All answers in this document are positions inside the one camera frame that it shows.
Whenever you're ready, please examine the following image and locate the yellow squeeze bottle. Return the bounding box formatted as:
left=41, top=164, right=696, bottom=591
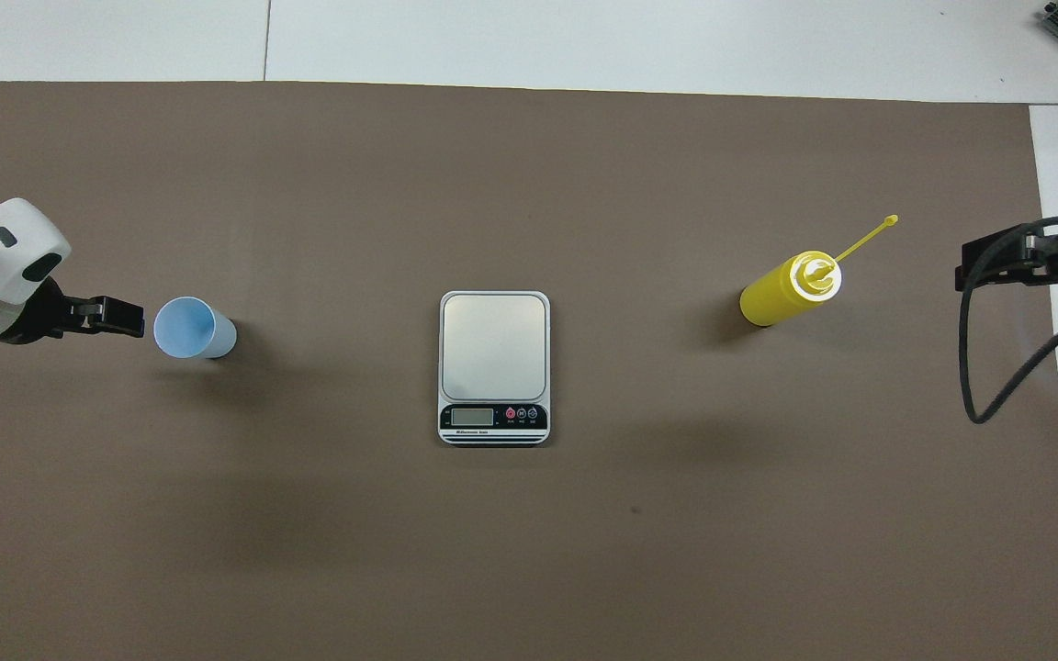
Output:
left=738, top=214, right=900, bottom=329

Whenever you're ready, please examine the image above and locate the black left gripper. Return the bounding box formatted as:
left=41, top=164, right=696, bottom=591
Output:
left=0, top=275, right=146, bottom=345

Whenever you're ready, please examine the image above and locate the silver digital kitchen scale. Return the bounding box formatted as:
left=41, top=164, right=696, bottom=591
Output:
left=438, top=290, right=552, bottom=447

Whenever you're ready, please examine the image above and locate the brown table mat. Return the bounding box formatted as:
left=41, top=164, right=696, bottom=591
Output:
left=0, top=81, right=1058, bottom=661

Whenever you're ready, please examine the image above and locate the light blue plastic cup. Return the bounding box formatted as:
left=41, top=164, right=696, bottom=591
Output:
left=153, top=296, right=239, bottom=361

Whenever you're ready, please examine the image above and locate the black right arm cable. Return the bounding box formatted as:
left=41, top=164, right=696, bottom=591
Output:
left=959, top=214, right=1058, bottom=425

